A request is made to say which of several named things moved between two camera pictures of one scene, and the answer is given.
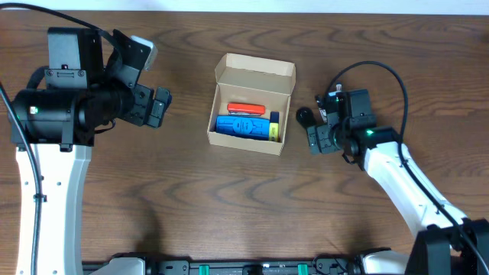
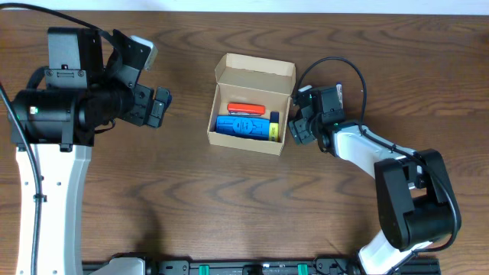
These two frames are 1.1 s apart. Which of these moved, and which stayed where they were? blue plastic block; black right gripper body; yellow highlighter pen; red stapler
Moved: black right gripper body
Stayed: yellow highlighter pen; red stapler; blue plastic block
